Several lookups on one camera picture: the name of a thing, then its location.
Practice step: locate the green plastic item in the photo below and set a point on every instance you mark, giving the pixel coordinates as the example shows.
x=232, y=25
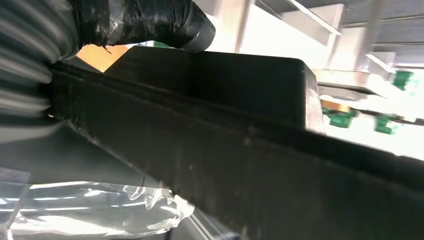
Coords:
x=386, y=126
x=341, y=120
x=402, y=79

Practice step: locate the pale metal frame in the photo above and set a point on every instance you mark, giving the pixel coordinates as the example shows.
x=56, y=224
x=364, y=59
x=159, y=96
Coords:
x=314, y=20

